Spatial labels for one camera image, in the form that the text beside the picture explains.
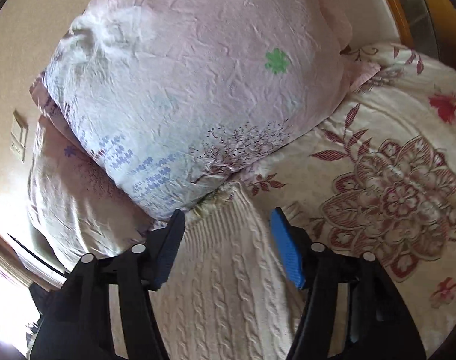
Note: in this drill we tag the upper floral white pillow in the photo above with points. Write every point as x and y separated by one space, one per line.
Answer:
172 97

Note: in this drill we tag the cream cable-knit sweater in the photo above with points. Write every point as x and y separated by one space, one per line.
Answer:
227 296

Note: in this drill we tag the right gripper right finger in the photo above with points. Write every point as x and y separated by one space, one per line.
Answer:
379 324

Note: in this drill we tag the lower pink floral pillow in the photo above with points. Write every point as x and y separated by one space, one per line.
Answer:
75 205

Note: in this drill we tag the wall switch and socket panel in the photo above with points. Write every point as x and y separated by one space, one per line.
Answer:
18 136

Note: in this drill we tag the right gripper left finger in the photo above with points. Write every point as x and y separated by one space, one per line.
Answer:
106 299

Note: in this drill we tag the wooden bed headboard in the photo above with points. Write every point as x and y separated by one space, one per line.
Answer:
428 26

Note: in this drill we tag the wooden window frame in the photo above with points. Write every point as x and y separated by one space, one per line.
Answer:
32 263

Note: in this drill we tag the floral cream bed quilt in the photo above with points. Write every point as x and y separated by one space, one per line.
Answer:
379 176

